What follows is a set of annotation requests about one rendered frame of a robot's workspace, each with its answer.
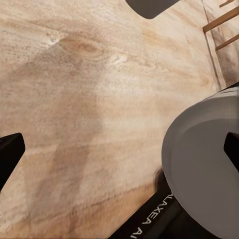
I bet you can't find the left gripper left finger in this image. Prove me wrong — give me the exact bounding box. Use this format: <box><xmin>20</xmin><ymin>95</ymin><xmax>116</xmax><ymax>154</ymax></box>
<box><xmin>0</xmin><ymin>132</ymin><xmax>25</xmax><ymax>191</ymax></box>

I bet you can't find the trash can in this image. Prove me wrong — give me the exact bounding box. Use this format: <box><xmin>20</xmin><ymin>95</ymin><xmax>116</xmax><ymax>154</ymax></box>
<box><xmin>125</xmin><ymin>0</ymin><xmax>179</xmax><ymax>19</ymax></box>

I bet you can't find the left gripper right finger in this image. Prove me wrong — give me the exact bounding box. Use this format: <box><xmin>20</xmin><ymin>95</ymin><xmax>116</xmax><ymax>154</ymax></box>
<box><xmin>224</xmin><ymin>132</ymin><xmax>239</xmax><ymax>172</ymax></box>

